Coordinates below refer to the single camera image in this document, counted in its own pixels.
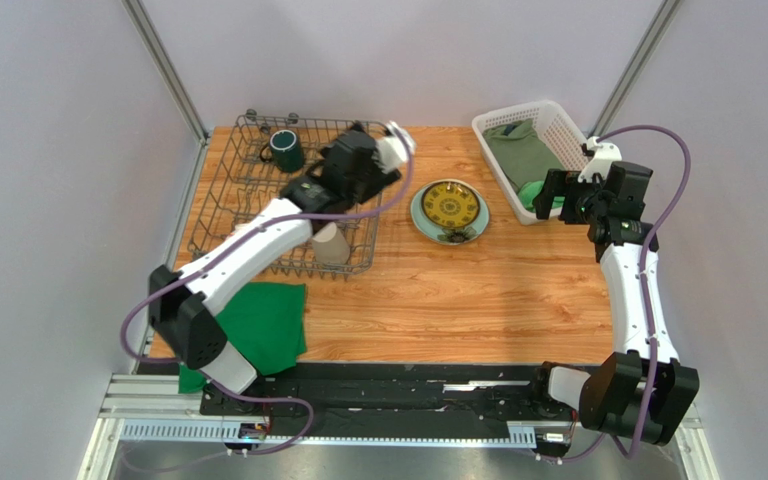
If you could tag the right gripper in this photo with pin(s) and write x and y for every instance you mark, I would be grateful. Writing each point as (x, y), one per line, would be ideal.
(562, 196)

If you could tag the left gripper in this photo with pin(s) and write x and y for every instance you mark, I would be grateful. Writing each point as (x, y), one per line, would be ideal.
(379, 181)

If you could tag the beige cup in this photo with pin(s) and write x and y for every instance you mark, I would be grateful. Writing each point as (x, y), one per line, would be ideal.
(330, 246)

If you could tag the light blue flower plate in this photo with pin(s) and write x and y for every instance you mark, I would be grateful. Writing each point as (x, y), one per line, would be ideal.
(449, 237)

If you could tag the yellow patterned plate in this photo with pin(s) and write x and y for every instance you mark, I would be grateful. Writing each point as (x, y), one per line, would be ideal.
(450, 204)

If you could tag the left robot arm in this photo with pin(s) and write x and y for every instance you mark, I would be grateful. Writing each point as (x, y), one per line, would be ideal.
(301, 209)

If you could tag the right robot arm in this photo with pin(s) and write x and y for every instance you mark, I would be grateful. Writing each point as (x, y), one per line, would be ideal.
(641, 389)

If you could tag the bright green microfiber towel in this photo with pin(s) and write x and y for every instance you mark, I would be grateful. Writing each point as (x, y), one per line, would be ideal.
(532, 190)

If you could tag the olive green folded cloth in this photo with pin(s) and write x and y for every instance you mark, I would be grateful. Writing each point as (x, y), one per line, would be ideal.
(521, 154)

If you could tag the white plastic basket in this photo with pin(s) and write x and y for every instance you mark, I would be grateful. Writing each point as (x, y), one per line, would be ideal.
(553, 127)

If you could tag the dark green mug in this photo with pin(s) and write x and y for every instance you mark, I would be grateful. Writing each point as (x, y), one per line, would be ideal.
(284, 150)

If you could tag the dark green cloth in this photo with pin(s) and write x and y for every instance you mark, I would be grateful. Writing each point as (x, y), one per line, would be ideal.
(258, 331)

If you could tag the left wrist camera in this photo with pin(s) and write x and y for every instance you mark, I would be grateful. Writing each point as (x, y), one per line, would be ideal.
(395, 148)

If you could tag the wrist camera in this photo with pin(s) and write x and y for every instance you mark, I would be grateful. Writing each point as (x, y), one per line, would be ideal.
(395, 148)
(601, 156)

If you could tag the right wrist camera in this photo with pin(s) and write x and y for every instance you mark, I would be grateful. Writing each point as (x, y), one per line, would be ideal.
(601, 156)

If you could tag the grey wire dish rack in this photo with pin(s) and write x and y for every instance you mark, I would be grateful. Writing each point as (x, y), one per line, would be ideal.
(236, 184)

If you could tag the right aluminium frame post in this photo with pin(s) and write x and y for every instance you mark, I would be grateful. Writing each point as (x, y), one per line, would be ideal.
(649, 42)

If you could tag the aluminium frame post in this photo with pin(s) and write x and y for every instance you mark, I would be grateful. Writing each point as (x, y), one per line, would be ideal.
(649, 42)
(151, 39)

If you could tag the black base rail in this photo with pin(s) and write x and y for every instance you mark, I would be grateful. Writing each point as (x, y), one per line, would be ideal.
(399, 401)

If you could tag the left aluminium frame post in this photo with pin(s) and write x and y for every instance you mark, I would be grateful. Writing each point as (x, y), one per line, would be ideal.
(151, 39)

